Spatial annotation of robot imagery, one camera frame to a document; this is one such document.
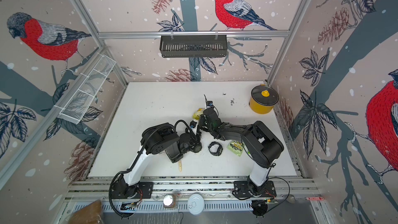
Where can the white mesh wall shelf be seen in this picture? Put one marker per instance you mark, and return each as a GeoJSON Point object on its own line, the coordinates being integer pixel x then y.
{"type": "Point", "coordinates": [78, 108]}

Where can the yellow pot with glass lid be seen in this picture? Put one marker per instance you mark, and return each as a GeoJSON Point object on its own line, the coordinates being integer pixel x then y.
{"type": "Point", "coordinates": [263, 98]}

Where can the black digital watch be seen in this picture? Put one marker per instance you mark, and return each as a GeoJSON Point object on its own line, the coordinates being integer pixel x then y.
{"type": "Point", "coordinates": [215, 149]}
{"type": "Point", "coordinates": [196, 148]}

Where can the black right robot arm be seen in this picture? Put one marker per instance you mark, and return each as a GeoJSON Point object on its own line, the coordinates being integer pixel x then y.
{"type": "Point", "coordinates": [263, 146]}

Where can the green snack packet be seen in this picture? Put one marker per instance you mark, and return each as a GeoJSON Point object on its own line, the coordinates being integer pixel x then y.
{"type": "Point", "coordinates": [235, 147]}

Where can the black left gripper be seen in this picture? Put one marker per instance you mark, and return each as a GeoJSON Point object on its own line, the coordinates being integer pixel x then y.
{"type": "Point", "coordinates": [197, 136]}

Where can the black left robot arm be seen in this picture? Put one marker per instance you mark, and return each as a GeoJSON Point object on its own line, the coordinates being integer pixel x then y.
{"type": "Point", "coordinates": [175, 140]}

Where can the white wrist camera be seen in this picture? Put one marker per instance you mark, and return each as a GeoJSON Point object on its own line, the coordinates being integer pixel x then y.
{"type": "Point", "coordinates": [193, 124]}
{"type": "Point", "coordinates": [209, 104]}

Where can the yellow green frog towel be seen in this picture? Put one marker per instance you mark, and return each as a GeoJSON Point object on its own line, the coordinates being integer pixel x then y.
{"type": "Point", "coordinates": [197, 114]}

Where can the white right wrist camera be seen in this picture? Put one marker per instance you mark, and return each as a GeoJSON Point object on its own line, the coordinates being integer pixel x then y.
{"type": "Point", "coordinates": [209, 104]}

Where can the black hanging wire basket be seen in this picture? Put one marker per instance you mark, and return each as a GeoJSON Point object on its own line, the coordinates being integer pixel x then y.
{"type": "Point", "coordinates": [194, 46]}

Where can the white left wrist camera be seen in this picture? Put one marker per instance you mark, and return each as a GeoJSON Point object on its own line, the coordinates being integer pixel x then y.
{"type": "Point", "coordinates": [193, 124]}

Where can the glass spice jar silver lid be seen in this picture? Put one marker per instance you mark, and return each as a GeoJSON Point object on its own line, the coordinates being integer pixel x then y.
{"type": "Point", "coordinates": [169, 201]}

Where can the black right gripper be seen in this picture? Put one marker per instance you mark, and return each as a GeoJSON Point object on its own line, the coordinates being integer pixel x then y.
{"type": "Point", "coordinates": [201, 122]}

